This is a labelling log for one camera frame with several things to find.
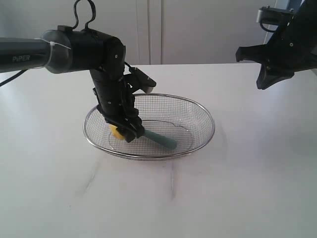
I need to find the wire mesh metal basket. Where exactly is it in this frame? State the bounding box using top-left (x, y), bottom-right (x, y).
top-left (83, 93), bottom-right (215, 161)

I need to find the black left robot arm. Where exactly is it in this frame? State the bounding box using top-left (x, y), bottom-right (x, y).
top-left (0, 26), bottom-right (145, 142)

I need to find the yellow lemon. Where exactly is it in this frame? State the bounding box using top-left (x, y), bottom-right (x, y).
top-left (109, 124), bottom-right (125, 140)

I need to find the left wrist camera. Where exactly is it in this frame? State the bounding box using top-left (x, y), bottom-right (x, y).
top-left (129, 67), bottom-right (157, 94)

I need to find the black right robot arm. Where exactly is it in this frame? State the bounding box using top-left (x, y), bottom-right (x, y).
top-left (236, 0), bottom-right (317, 90)

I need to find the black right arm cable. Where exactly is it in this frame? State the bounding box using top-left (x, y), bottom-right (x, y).
top-left (259, 22), bottom-right (279, 32)

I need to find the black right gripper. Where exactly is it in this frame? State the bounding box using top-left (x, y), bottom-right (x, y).
top-left (235, 9), bottom-right (317, 89)

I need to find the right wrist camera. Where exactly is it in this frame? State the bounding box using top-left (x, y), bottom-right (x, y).
top-left (256, 6), bottom-right (295, 25)

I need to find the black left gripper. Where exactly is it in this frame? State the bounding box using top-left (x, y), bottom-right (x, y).
top-left (92, 69), bottom-right (145, 143)

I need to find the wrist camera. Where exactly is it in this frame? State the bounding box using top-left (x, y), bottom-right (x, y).
top-left (256, 6), bottom-right (295, 25)
top-left (129, 67), bottom-right (157, 94)

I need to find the teal handled peeler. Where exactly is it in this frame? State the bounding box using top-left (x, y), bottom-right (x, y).
top-left (144, 130), bottom-right (177, 149)

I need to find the black left camera cable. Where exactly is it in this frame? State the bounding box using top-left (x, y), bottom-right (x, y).
top-left (73, 0), bottom-right (97, 32)

